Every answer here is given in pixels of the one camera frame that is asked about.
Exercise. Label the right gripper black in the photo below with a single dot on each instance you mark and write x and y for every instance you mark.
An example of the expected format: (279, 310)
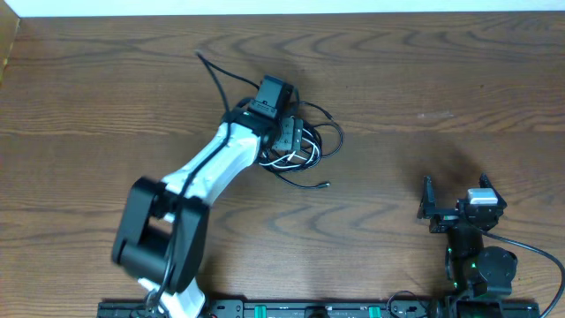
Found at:
(444, 219)

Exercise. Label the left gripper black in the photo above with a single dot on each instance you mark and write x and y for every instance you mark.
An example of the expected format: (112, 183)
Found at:
(293, 138)

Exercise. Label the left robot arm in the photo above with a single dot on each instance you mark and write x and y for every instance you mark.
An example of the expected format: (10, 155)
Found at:
(161, 237)

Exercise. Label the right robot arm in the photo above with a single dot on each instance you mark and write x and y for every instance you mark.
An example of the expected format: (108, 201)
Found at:
(482, 275)

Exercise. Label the wooden side panel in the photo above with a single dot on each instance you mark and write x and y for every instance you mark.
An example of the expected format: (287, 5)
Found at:
(9, 26)

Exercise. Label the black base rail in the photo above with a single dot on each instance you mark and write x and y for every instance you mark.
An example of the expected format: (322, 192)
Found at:
(404, 308)

